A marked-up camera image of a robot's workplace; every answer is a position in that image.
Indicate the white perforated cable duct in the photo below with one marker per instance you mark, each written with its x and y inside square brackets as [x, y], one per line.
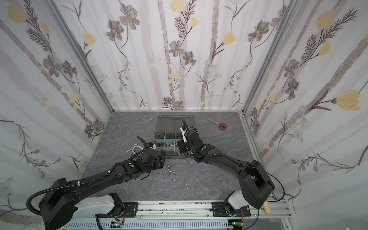
[181, 224]

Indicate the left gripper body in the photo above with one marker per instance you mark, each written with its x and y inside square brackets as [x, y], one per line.
[148, 151]

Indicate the wooden block on rail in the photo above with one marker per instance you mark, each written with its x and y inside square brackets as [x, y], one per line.
[267, 208]

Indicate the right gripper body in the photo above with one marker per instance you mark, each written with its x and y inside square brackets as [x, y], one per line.
[188, 137]

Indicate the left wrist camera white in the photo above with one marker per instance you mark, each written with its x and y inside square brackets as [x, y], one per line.
[151, 145]

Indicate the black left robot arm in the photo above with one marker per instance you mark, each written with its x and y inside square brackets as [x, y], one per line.
[58, 204]

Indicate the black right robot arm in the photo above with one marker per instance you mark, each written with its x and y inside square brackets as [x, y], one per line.
[255, 182]

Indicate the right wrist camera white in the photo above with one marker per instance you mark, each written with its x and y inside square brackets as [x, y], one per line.
[183, 131]

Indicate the red handled scissors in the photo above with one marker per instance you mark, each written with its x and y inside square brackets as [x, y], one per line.
[221, 126]

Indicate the aluminium mounting rail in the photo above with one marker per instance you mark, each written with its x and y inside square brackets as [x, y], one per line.
[200, 209]

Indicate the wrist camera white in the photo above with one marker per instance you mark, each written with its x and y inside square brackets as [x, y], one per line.
[151, 145]
[183, 131]

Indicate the grey plastic organizer box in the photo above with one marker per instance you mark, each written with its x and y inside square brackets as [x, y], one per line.
[168, 135]

